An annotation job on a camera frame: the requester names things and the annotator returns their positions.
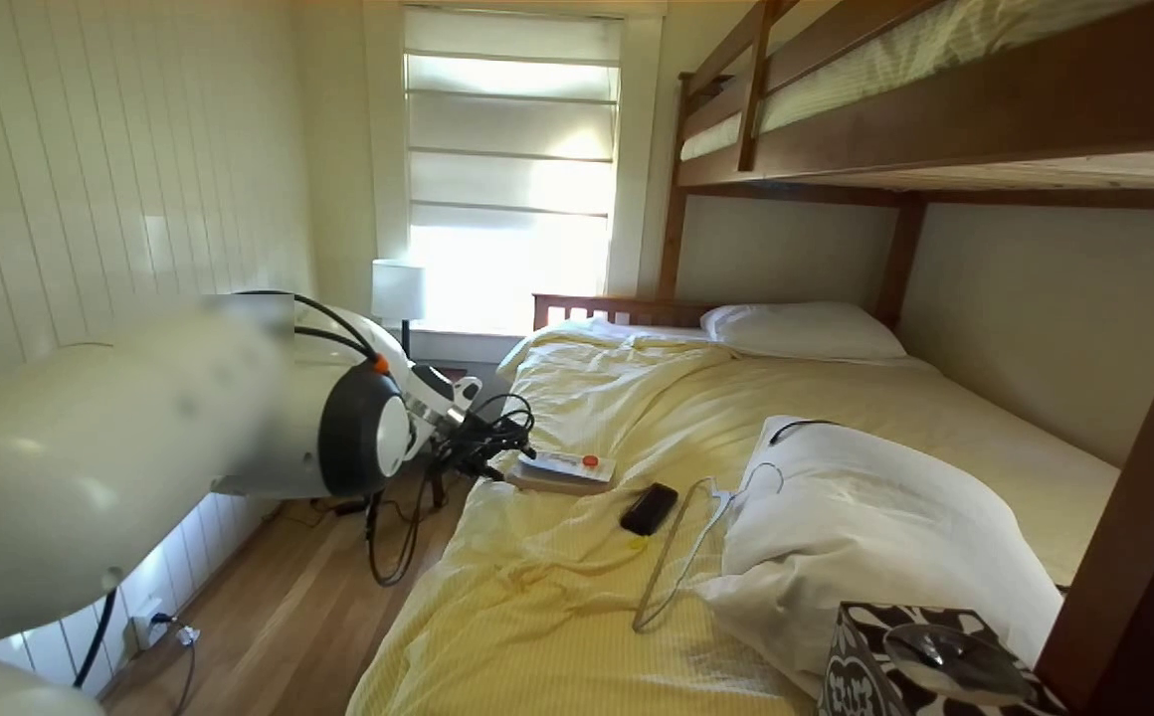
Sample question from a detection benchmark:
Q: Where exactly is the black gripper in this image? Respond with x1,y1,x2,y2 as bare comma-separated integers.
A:
430,393,542,491

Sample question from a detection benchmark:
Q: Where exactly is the white paperback novel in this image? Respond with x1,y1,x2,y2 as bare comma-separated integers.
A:
516,444,620,491

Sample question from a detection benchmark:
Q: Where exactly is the yellow bed sheet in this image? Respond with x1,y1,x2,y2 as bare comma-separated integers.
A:
343,320,1123,716

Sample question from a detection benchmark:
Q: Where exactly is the black rectangular phone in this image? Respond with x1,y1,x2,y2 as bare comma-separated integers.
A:
616,477,685,541

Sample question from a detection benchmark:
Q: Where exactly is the white table lamp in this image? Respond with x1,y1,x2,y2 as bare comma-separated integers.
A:
368,255,430,359

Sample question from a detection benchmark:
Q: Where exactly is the small white pillow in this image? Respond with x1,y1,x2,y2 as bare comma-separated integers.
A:
695,300,913,367

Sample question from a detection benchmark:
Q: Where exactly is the white window blind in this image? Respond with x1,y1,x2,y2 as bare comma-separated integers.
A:
398,4,626,333

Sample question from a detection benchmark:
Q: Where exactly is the large white pillow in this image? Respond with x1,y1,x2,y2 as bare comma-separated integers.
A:
695,408,1071,700

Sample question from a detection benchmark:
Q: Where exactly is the white power plug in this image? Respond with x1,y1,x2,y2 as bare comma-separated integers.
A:
121,601,206,663

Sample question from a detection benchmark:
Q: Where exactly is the patterned dark cloth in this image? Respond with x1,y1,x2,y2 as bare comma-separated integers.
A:
819,598,1073,716

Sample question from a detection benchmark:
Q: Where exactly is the bunk mattress with pale sheet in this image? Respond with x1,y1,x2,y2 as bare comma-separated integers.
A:
676,0,1146,168

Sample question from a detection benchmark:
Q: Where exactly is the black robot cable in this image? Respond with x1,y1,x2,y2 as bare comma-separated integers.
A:
69,286,542,694

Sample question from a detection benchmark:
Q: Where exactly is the thin black cord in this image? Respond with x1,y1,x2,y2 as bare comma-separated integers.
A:
766,415,837,450

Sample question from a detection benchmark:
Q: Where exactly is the wooden bunk bed frame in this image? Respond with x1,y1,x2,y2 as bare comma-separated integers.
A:
531,0,1154,716

